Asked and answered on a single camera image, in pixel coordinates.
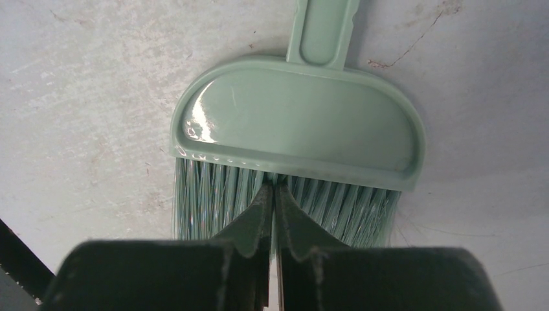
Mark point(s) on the green hand brush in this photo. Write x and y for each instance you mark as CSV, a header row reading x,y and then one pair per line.
x,y
346,143

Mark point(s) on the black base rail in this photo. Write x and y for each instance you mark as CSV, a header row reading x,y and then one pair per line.
x,y
20,263

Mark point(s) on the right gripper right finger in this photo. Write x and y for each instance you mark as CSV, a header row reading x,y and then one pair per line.
x,y
300,246

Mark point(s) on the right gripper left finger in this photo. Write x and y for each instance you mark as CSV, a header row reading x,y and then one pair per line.
x,y
247,242

